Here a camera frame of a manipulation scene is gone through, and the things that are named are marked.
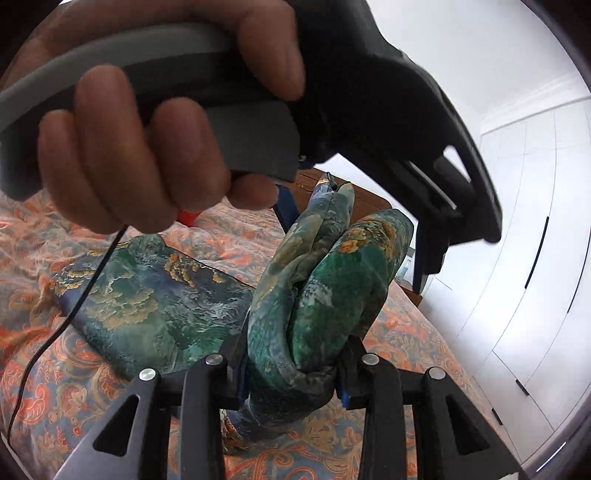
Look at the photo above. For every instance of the wooden nightstand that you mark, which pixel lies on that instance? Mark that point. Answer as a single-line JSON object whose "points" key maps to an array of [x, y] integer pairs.
{"points": [[412, 295]]}

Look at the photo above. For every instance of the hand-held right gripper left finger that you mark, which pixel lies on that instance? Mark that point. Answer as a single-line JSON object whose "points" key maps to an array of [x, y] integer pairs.
{"points": [[233, 369]]}

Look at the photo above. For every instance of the green landscape print jacket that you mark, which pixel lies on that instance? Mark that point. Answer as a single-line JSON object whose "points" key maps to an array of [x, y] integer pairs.
{"points": [[323, 300]]}

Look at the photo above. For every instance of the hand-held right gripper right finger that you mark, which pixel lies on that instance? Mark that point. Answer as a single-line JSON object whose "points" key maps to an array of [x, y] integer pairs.
{"points": [[353, 371]]}

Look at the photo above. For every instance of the wooden headboard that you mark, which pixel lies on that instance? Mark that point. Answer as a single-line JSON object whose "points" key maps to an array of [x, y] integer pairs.
{"points": [[369, 196]]}

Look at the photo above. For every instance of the orange floral quilt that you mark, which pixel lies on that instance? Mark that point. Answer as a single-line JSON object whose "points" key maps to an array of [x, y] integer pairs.
{"points": [[69, 397]]}

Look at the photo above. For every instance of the person's left hand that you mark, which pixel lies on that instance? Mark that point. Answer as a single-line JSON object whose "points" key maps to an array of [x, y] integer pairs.
{"points": [[120, 161]]}

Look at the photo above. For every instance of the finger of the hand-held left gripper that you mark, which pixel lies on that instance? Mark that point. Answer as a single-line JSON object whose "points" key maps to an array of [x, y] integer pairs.
{"points": [[431, 240], [287, 205]]}

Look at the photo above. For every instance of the white wardrobe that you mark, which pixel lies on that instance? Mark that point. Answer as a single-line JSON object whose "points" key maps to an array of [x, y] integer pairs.
{"points": [[521, 277]]}

